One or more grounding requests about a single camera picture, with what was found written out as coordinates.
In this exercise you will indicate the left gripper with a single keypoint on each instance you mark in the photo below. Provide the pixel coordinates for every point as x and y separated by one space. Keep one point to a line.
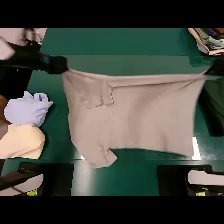
58 64

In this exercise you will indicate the beige T-shirt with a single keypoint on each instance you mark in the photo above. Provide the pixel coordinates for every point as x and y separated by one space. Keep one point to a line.
133 110

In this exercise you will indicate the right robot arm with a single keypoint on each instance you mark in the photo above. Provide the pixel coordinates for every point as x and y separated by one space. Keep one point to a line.
206 178

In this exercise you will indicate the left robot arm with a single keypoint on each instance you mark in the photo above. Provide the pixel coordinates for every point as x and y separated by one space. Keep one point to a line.
23 60

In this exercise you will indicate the lavender garment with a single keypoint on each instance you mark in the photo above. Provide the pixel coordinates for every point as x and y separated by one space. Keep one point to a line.
26 110

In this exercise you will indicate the cream garment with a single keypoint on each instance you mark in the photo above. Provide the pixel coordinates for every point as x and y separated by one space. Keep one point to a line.
21 141

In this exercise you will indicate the heap of clothes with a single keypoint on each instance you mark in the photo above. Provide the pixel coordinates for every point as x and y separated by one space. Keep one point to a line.
208 41

